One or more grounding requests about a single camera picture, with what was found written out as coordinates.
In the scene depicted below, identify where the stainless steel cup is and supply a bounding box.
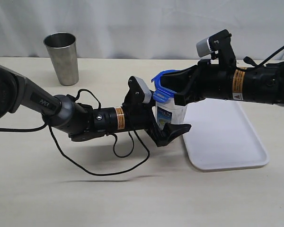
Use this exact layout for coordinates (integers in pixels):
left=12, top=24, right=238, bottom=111
left=43, top=32, right=79, bottom=86

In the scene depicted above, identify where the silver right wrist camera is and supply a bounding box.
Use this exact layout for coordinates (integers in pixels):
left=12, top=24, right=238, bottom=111
left=196, top=37, right=213, bottom=58

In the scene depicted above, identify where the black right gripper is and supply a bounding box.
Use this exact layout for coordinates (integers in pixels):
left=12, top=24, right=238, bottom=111
left=160, top=29, right=236, bottom=106

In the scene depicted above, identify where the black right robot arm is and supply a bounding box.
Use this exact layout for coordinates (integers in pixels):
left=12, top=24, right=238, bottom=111
left=160, top=29, right=284, bottom=106

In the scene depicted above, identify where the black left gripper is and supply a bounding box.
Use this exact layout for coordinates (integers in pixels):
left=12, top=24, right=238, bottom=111
left=122, top=76, right=192, bottom=147

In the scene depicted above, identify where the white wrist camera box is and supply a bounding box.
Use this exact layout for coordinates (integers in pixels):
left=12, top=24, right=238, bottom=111
left=135, top=77, right=152, bottom=104

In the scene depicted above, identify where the blue bottle lid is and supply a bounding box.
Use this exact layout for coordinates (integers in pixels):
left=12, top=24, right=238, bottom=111
left=151, top=70, right=178, bottom=103

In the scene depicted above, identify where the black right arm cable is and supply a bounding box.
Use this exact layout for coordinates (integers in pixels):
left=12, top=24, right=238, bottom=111
left=242, top=39, right=284, bottom=69

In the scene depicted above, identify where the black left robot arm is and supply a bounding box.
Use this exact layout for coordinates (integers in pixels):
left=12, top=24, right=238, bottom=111
left=0, top=65, right=191, bottom=147

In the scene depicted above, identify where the clear plastic tea bottle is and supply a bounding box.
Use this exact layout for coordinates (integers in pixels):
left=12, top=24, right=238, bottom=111
left=155, top=98, right=187, bottom=130

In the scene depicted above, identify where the white plastic tray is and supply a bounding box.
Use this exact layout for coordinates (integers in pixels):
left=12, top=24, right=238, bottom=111
left=183, top=99, right=269, bottom=171

